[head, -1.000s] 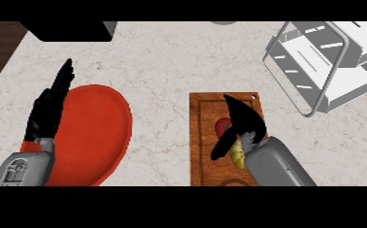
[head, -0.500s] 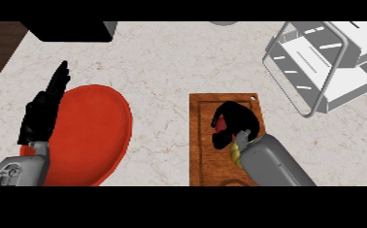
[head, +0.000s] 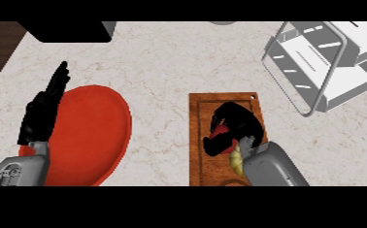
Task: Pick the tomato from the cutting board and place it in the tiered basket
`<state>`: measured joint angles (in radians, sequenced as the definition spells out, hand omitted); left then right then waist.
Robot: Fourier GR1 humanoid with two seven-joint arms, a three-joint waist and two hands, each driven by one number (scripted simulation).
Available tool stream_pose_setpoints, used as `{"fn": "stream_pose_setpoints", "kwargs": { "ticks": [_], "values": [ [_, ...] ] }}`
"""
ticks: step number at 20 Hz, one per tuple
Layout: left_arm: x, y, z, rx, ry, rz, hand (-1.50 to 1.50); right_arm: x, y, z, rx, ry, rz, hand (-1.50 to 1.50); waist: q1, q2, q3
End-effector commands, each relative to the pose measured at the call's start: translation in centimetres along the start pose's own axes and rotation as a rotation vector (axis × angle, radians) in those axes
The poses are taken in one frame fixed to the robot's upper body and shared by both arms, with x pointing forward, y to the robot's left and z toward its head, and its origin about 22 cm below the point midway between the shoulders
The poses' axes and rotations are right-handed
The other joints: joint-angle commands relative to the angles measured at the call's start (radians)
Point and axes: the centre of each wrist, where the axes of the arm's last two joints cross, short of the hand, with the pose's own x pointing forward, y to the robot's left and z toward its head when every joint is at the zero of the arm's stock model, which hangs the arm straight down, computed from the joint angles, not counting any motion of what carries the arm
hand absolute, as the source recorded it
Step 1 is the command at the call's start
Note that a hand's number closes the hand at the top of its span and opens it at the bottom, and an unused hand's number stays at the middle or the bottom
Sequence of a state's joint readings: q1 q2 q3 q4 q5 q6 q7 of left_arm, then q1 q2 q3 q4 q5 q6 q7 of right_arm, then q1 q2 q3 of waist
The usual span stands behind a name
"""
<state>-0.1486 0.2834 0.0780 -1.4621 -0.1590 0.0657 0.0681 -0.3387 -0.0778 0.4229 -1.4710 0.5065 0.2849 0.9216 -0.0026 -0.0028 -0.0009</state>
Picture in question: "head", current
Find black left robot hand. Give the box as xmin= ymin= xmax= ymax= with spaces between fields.
xmin=16 ymin=60 xmax=70 ymax=147

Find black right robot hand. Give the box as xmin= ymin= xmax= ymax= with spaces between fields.
xmin=202 ymin=101 xmax=264 ymax=157

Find red tomato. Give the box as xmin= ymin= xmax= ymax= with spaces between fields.
xmin=206 ymin=124 xmax=239 ymax=154

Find brown wooden cutting board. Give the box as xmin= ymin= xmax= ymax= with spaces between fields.
xmin=187 ymin=91 xmax=269 ymax=187

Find red oval plate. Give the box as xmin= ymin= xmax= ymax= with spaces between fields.
xmin=17 ymin=84 xmax=132 ymax=187

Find yellow-green vegetable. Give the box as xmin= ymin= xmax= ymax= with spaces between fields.
xmin=227 ymin=147 xmax=246 ymax=179

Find black appliance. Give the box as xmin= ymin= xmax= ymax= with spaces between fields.
xmin=16 ymin=21 xmax=116 ymax=44

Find white tiered wire basket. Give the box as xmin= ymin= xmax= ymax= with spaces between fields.
xmin=258 ymin=21 xmax=367 ymax=117

